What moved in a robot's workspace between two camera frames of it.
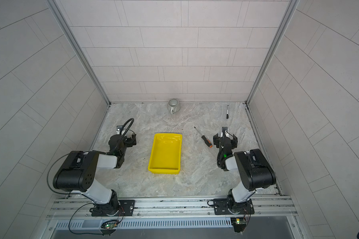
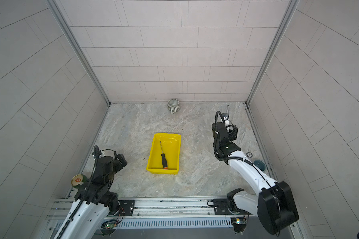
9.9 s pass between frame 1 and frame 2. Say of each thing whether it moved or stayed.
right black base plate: stayed
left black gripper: moved
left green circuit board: stayed
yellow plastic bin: stayed
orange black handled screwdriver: moved
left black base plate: stayed
